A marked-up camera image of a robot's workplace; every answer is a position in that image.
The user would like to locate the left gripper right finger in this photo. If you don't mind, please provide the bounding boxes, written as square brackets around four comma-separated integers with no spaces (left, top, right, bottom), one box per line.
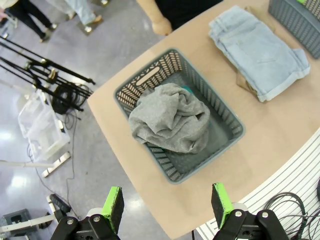
[211,182,291,240]

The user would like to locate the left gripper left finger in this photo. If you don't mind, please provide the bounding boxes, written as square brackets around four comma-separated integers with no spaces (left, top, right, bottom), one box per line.
[51,186,125,240]

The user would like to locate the light blue denim shorts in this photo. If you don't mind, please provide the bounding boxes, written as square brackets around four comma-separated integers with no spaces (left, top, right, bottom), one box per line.
[208,5,311,103]

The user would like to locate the grey shirt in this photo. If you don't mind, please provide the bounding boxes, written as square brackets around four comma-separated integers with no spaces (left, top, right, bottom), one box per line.
[128,83,211,154]

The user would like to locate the person's right forearm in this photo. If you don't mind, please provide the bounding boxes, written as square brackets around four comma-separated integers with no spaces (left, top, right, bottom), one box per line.
[136,0,163,23]

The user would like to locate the person's right hand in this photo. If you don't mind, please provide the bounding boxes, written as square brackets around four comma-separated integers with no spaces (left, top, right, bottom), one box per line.
[151,17,173,36]

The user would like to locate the grey plastic lattice basket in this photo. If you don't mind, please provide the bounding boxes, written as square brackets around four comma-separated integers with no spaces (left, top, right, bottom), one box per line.
[113,48,246,185]
[267,0,320,60]

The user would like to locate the clear plastic storage bin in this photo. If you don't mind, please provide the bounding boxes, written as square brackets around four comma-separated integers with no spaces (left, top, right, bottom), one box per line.
[17,89,71,163]

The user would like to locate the person in black T-shirt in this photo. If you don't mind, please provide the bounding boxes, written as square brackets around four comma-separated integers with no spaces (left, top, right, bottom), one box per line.
[154,0,223,31]

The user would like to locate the black cable bundle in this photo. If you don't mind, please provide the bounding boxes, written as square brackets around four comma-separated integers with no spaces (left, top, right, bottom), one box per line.
[263,191,320,240]

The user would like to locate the black coiled cable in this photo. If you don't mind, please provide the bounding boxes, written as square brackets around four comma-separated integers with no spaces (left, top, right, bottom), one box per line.
[51,83,87,115]

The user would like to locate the black camera tripod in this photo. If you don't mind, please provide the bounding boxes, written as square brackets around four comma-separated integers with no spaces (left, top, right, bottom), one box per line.
[0,37,96,112]

